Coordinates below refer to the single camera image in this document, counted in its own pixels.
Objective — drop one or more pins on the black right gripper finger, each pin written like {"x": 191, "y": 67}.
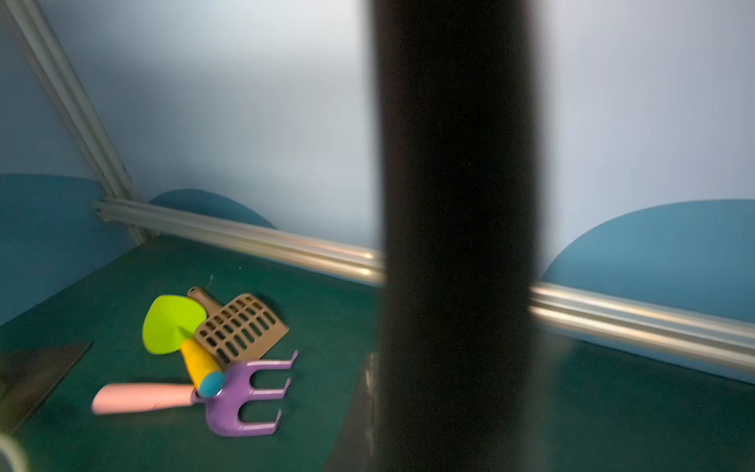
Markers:
{"x": 355, "y": 448}

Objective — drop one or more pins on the purple pink toy rake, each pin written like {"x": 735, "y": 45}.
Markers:
{"x": 222, "y": 410}

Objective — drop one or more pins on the brown slotted toy scoop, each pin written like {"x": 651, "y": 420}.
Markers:
{"x": 243, "y": 330}

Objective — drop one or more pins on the green yellow toy trowel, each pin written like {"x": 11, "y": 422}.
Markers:
{"x": 169, "y": 327}

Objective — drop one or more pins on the dark metal tree base plate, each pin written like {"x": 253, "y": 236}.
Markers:
{"x": 28, "y": 377}

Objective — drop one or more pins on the horizontal aluminium frame rail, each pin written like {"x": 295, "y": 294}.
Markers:
{"x": 708, "y": 339}

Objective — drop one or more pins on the left vertical aluminium post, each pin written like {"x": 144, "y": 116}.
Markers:
{"x": 66, "y": 92}

